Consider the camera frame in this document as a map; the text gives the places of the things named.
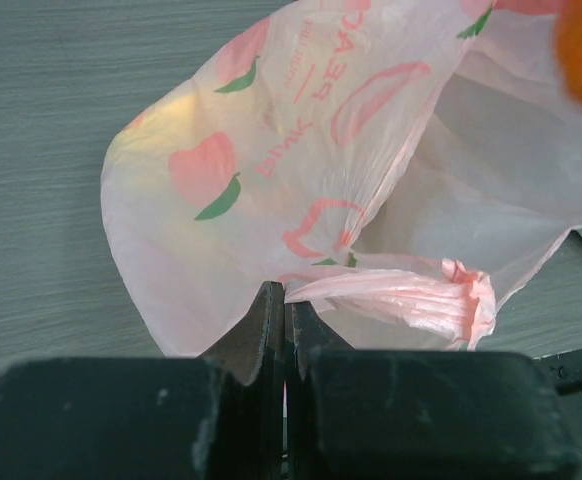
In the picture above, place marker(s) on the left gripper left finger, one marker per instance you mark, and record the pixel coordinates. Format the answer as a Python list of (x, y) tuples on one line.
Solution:
[(215, 416)]

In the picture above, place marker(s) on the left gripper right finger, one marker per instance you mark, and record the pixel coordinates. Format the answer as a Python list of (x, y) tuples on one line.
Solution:
[(417, 414)]

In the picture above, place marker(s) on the pink plastic bag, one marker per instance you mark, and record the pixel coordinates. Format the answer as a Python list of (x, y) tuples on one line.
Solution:
[(404, 166)]

